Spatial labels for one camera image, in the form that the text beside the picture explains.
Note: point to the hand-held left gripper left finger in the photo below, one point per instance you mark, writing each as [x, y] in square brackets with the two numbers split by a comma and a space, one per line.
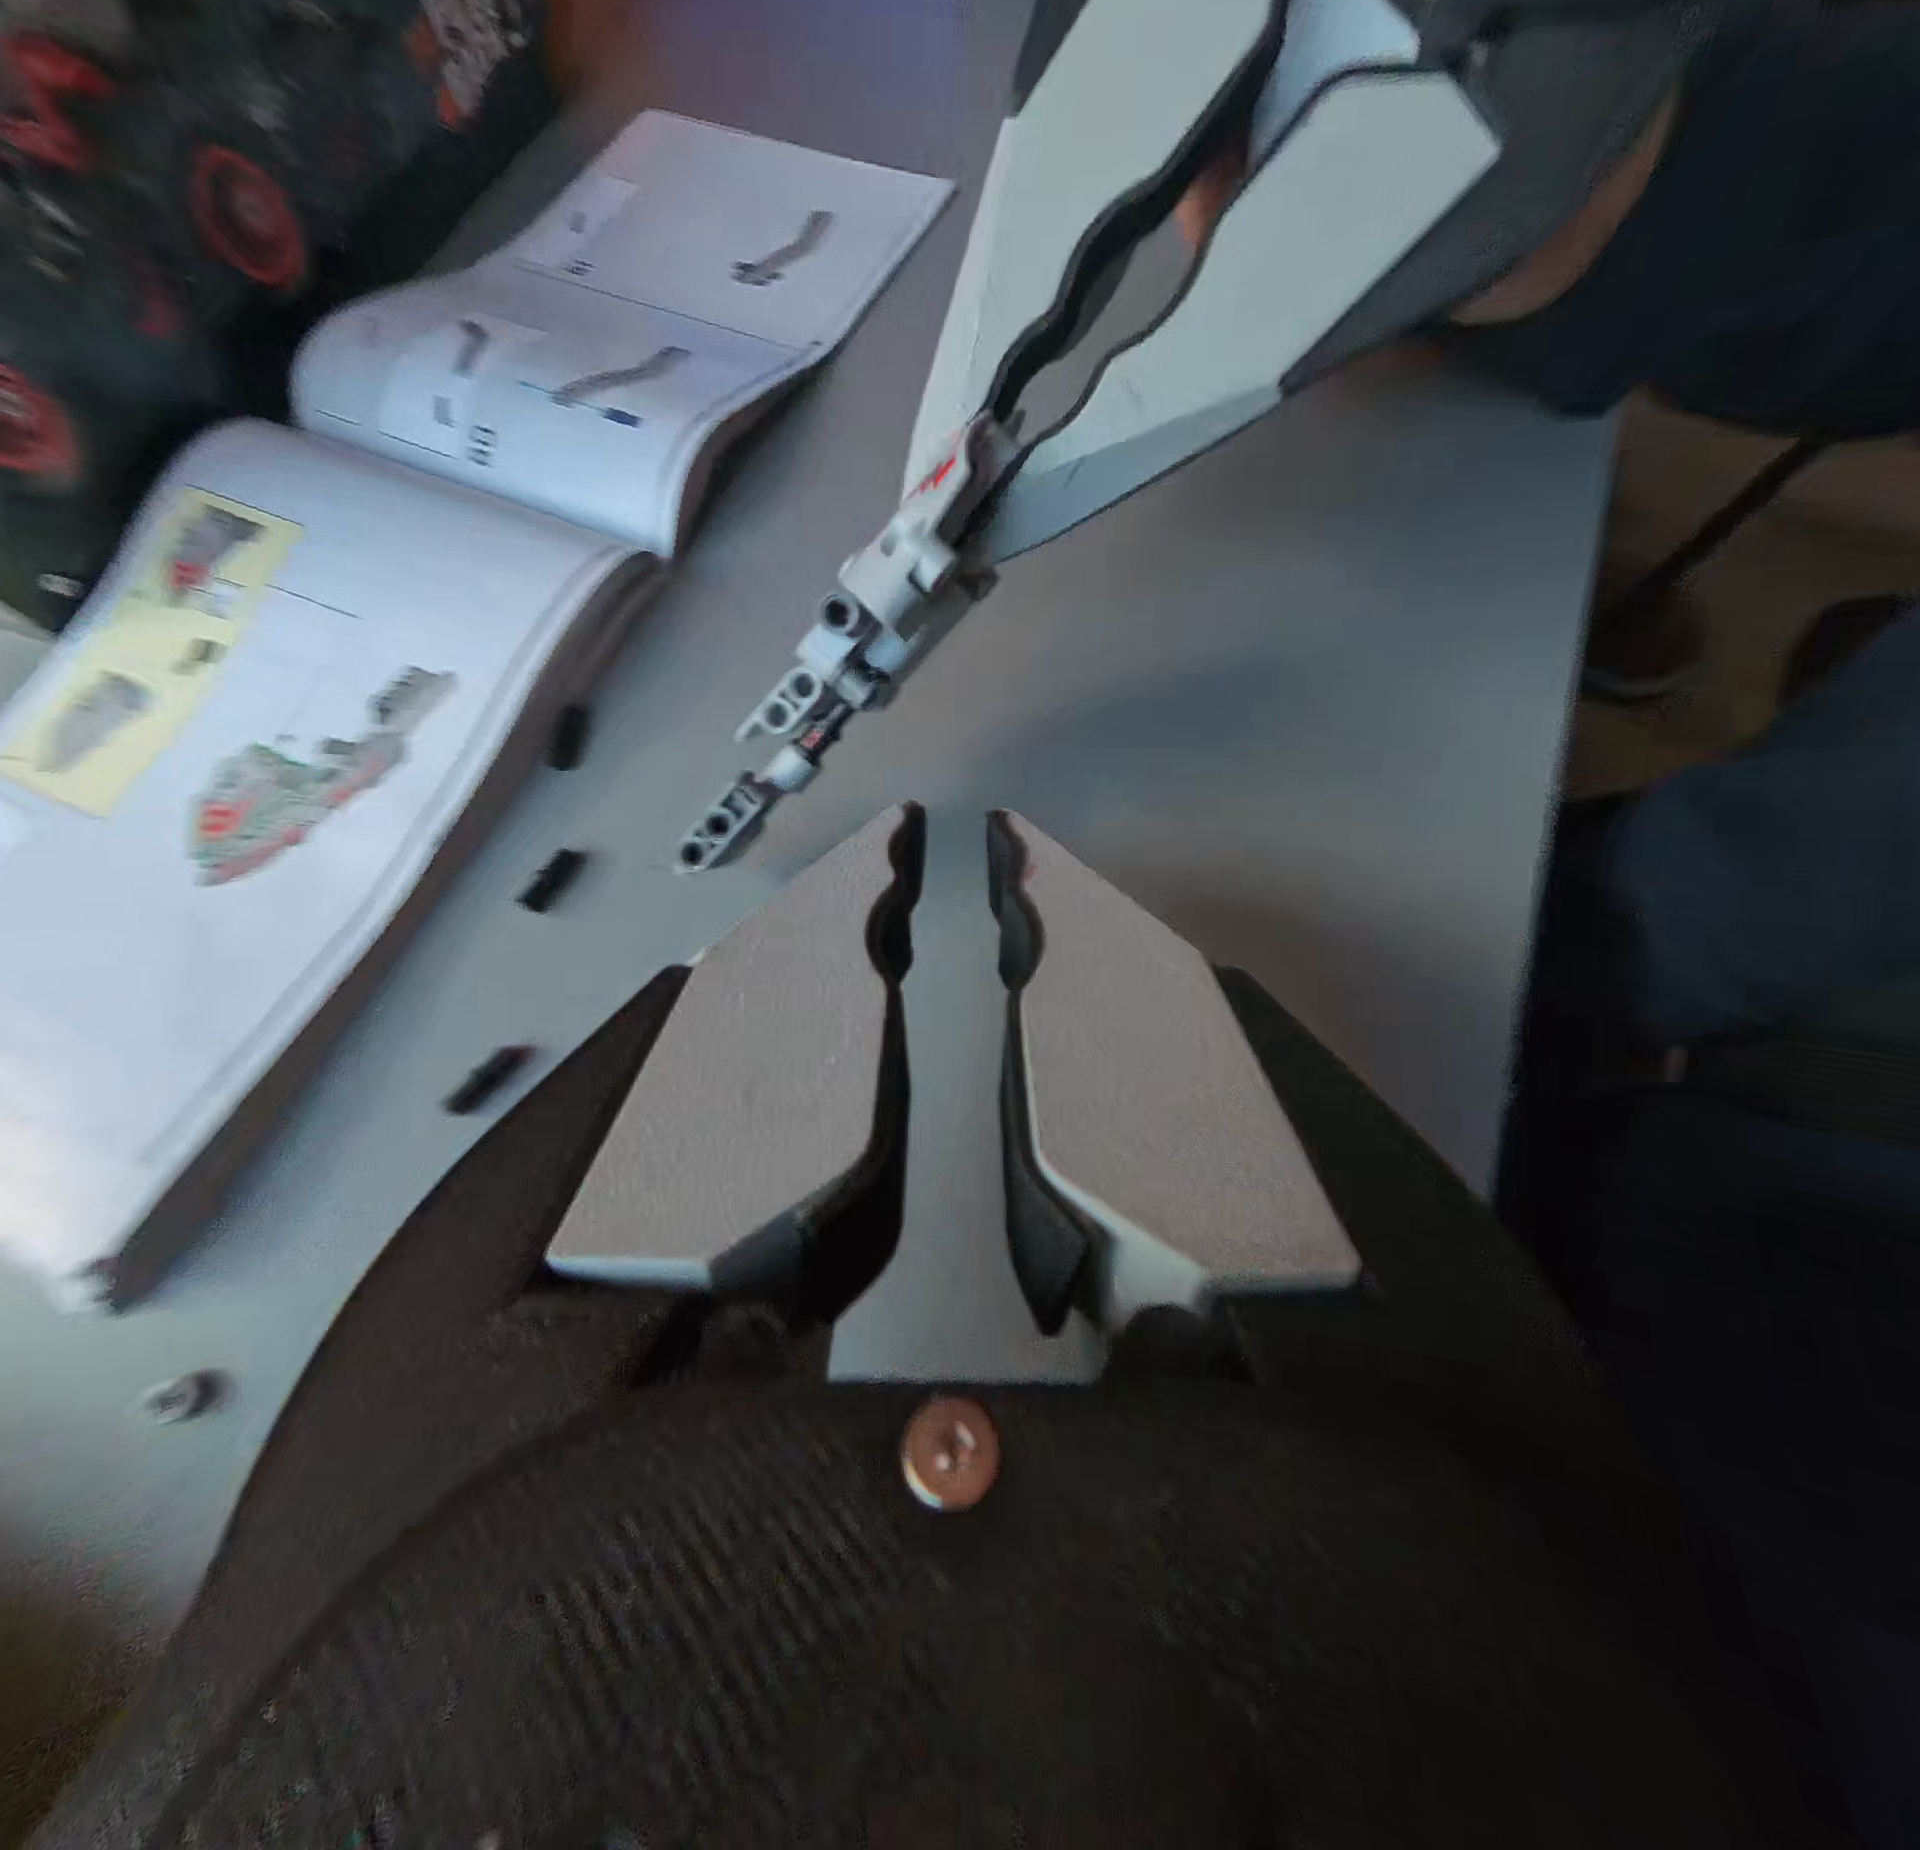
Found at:
[721, 1100]

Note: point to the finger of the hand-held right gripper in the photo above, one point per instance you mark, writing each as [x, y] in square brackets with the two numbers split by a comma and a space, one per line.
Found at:
[1111, 111]
[1320, 229]

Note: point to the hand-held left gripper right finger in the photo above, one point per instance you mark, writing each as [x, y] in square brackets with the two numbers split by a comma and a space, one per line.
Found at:
[1170, 1115]

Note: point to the grey lego assembly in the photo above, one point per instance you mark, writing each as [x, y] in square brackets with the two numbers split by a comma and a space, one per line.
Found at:
[902, 560]

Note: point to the person's right forearm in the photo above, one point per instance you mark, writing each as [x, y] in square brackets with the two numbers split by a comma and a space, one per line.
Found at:
[1770, 229]

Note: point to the black lego pin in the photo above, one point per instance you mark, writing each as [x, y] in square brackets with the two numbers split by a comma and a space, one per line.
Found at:
[488, 1079]
[551, 878]
[566, 735]

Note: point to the lego instruction booklet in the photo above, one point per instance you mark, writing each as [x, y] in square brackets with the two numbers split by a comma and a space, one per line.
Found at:
[376, 860]

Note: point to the small grey lego piece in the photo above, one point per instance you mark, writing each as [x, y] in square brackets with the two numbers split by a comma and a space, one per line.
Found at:
[187, 1395]

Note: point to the dark lego set box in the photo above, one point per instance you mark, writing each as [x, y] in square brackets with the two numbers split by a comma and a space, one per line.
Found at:
[225, 154]

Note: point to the person's right hand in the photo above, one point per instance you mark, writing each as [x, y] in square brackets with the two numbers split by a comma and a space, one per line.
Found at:
[1591, 244]

